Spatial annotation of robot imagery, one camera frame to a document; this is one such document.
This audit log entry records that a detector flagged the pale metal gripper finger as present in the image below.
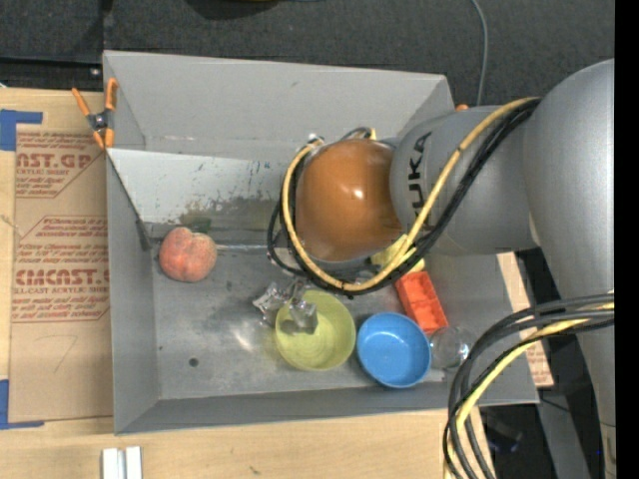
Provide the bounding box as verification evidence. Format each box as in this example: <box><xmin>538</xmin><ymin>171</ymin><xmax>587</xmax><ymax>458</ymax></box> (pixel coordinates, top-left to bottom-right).
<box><xmin>288</xmin><ymin>294</ymin><xmax>320</xmax><ymax>329</ymax></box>
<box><xmin>252</xmin><ymin>280</ymin><xmax>289</xmax><ymax>325</ymax></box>

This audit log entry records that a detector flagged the yellow-green bowl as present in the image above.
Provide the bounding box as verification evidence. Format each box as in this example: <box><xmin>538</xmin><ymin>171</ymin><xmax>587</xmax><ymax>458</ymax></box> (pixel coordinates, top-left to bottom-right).
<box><xmin>274</xmin><ymin>289</ymin><xmax>357</xmax><ymax>372</ymax></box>

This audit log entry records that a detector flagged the grey metal bin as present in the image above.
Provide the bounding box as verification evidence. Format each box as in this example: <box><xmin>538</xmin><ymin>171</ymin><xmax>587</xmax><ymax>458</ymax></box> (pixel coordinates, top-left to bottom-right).
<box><xmin>102</xmin><ymin>50</ymin><xmax>541</xmax><ymax>436</ymax></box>

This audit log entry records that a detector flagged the orange-pink peach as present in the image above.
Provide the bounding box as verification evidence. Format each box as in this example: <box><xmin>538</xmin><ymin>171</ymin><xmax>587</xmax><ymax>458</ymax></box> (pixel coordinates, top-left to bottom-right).
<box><xmin>158</xmin><ymin>226</ymin><xmax>219</xmax><ymax>283</ymax></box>

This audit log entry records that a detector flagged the blue bowl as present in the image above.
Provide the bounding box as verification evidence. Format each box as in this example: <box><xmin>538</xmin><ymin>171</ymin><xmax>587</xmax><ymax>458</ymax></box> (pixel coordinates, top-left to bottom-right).
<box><xmin>355</xmin><ymin>311</ymin><xmax>432</xmax><ymax>389</ymax></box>

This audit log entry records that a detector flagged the yellow toy piece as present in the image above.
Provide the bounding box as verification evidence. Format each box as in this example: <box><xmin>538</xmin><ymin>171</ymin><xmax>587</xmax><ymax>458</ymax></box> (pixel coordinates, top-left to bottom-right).
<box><xmin>371</xmin><ymin>236</ymin><xmax>426</xmax><ymax>274</ymax></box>

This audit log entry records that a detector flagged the orange-red toy brick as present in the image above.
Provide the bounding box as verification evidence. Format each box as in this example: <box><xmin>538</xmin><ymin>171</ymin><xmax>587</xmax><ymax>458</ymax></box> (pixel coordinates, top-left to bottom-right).
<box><xmin>393</xmin><ymin>270</ymin><xmax>449</xmax><ymax>336</ymax></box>

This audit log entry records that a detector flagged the clear glass cup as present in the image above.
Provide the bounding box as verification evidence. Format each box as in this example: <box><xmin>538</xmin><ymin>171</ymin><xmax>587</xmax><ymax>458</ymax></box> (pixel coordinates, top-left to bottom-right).
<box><xmin>428</xmin><ymin>326</ymin><xmax>474</xmax><ymax>371</ymax></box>

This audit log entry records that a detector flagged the brown cardboard board, red print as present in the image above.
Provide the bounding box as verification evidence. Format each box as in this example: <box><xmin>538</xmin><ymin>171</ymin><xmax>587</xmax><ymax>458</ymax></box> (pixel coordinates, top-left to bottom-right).
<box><xmin>0</xmin><ymin>87</ymin><xmax>115</xmax><ymax>431</ymax></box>

